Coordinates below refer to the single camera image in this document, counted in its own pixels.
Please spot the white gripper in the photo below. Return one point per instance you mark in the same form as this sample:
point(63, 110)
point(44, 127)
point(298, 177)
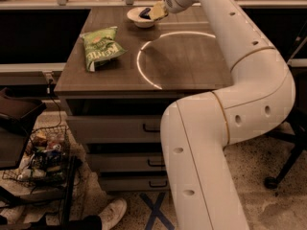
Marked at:
point(161, 8)

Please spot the blue rxbar blueberry bar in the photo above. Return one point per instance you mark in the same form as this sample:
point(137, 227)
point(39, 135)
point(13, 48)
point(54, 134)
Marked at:
point(145, 13)

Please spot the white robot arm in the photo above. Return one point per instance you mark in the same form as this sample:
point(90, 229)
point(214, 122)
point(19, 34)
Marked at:
point(194, 130)

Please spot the white paper bowl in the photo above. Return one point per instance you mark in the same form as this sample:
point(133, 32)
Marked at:
point(139, 22)

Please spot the green kettle chips bag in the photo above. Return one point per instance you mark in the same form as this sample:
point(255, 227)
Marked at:
point(100, 47)

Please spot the grey drawer cabinet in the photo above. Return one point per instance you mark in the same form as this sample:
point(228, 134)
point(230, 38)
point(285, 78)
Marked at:
point(176, 57)

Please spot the top grey drawer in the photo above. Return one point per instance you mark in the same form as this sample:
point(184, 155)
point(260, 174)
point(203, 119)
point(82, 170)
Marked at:
point(115, 129)

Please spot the grey drawer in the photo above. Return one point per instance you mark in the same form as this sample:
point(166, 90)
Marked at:
point(135, 181)
point(115, 129)
point(125, 162)

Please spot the middle grey drawer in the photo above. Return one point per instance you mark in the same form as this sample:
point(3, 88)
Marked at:
point(125, 162)

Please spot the dark brown chair left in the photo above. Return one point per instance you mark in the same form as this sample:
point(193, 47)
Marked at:
point(17, 120)

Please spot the bottom grey drawer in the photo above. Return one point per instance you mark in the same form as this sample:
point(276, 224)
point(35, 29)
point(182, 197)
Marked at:
point(135, 181)

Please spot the black office chair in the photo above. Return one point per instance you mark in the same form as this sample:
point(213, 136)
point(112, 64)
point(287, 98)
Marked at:
point(297, 120)

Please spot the white sneaker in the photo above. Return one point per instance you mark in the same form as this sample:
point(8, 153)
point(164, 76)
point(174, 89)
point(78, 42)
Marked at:
point(113, 213)

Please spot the wire basket with snacks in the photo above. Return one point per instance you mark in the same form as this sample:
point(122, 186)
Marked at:
point(45, 160)

